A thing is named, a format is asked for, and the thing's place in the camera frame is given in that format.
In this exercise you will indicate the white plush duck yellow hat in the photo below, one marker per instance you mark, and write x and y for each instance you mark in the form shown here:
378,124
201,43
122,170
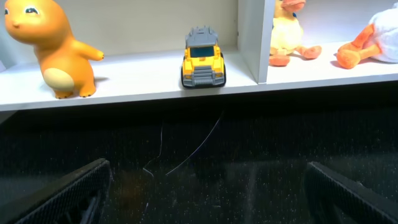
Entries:
381,37

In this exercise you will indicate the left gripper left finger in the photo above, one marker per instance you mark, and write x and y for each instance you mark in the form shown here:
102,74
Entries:
62,199

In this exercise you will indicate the white shelf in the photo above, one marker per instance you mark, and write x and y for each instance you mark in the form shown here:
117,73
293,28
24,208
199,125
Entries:
140,77

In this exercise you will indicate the orange rubber dinosaur toy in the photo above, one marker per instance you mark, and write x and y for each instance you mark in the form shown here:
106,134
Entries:
59,53

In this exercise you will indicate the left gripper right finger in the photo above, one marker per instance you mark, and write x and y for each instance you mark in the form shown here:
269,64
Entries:
342,202

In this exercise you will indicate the grey and yellow toy truck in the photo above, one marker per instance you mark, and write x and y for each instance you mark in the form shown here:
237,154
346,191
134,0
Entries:
203,65

